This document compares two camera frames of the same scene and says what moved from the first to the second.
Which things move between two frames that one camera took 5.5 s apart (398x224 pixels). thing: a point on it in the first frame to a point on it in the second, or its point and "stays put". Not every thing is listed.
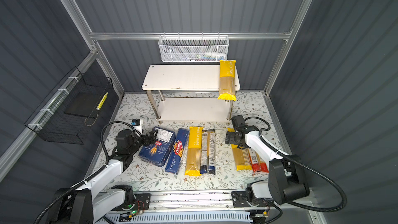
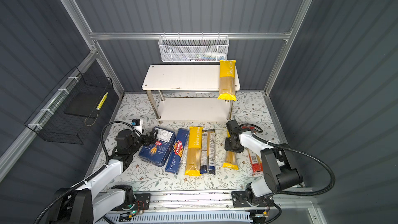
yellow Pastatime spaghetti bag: x=227 y=80 stays put
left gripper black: x=152 y=138 stays put
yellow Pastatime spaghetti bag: x=241 y=156 to x=230 y=159
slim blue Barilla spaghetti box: x=177 y=152 stays put
